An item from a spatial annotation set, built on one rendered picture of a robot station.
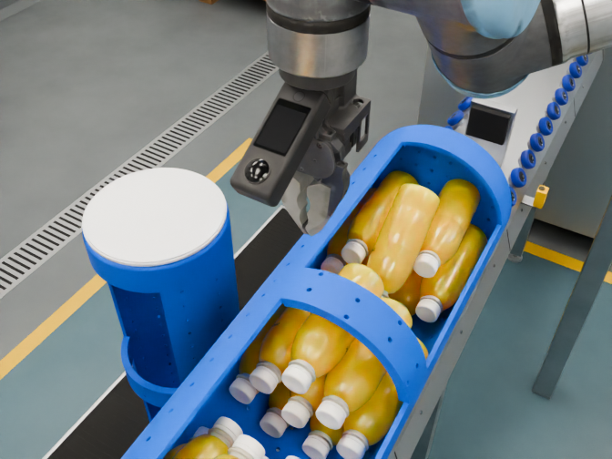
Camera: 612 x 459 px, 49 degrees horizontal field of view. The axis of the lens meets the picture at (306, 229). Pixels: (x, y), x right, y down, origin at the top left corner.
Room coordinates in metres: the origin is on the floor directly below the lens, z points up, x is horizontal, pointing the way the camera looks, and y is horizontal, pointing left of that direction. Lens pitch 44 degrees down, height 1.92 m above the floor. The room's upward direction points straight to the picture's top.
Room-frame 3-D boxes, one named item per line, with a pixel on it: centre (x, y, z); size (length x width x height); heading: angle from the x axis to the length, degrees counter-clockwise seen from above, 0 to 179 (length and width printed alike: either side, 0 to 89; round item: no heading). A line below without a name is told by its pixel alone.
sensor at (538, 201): (1.17, -0.50, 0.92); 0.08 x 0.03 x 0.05; 61
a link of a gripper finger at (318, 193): (0.55, -0.03, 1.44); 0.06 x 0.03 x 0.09; 151
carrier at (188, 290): (0.98, 0.29, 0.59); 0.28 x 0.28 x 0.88
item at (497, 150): (1.27, -0.41, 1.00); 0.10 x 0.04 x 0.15; 61
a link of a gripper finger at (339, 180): (0.53, -0.02, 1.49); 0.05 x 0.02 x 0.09; 61
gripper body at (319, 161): (0.56, -0.01, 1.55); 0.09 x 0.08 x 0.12; 151
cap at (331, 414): (0.49, -0.04, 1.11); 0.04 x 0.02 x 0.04; 61
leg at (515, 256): (1.85, -0.82, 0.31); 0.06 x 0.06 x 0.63; 61
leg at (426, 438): (0.99, -0.34, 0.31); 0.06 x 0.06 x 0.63; 61
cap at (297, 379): (0.51, 0.01, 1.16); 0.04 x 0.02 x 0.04; 61
